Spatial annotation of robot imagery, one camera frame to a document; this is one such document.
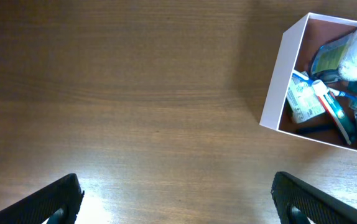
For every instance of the blue mouthwash bottle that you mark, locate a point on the blue mouthwash bottle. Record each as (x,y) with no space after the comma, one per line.
(332,63)

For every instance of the white teal toothpaste tube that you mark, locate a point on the white teal toothpaste tube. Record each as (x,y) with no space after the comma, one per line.
(326,97)

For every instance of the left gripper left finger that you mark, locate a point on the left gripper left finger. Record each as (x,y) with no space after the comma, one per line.
(59,202)

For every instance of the blue white toothbrush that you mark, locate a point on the blue white toothbrush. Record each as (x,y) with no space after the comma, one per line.
(353,99)

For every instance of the white cardboard box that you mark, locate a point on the white cardboard box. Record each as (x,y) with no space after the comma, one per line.
(297,46)

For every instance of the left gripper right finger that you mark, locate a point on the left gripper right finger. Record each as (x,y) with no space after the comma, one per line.
(299,202)

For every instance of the green soap bar package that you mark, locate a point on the green soap bar package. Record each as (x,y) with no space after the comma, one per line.
(302,99)

